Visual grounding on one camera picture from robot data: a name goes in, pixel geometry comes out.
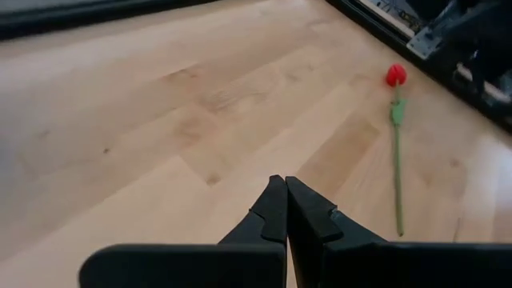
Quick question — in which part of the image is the black table edge frame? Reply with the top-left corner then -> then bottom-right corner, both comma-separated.
0,0 -> 512,135

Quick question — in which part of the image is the red tulip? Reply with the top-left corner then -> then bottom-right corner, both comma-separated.
385,62 -> 409,238

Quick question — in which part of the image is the grey metal bracket plate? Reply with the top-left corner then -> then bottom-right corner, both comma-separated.
406,23 -> 443,61

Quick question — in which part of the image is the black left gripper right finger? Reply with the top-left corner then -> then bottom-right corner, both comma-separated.
285,175 -> 512,288

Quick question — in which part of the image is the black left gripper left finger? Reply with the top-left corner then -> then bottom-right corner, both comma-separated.
78,174 -> 288,288

